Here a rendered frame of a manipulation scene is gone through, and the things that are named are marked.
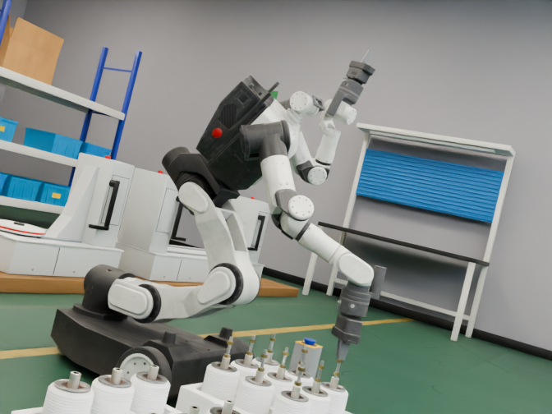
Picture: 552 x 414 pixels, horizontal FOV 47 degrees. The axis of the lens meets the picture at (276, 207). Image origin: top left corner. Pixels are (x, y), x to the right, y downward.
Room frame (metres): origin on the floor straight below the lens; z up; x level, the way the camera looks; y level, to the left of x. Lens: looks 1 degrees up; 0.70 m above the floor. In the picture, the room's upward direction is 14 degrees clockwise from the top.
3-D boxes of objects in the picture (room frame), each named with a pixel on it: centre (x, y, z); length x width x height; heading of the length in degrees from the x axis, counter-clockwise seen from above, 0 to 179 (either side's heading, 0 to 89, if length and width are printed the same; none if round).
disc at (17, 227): (3.63, 1.39, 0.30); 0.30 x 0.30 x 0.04
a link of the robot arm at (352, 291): (1.90, -0.30, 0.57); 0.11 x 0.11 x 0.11; 86
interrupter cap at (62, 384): (1.35, 0.33, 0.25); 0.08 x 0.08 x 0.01
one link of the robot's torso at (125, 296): (2.41, 0.39, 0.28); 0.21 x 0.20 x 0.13; 61
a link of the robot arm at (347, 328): (1.89, -0.29, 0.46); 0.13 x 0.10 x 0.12; 16
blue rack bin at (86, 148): (7.37, 2.32, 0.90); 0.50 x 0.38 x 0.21; 62
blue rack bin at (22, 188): (6.61, 2.74, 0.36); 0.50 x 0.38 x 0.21; 62
